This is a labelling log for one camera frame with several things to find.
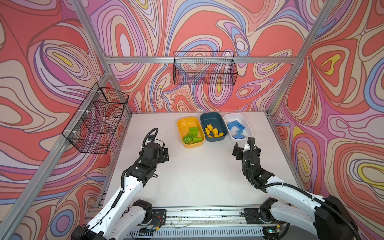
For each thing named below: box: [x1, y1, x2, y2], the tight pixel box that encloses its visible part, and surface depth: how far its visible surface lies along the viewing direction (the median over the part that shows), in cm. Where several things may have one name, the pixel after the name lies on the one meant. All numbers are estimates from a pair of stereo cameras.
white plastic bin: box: [223, 113, 254, 143], surface depth 110 cm
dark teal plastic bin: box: [200, 112, 229, 142], surface depth 113 cm
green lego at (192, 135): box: [187, 133, 198, 139], surface depth 106 cm
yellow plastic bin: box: [177, 116, 206, 149], surface depth 107 cm
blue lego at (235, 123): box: [227, 120, 245, 130], surface depth 111 cm
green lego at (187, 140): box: [182, 135, 193, 145], surface depth 103 cm
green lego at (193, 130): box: [188, 127, 199, 135], surface depth 110 cm
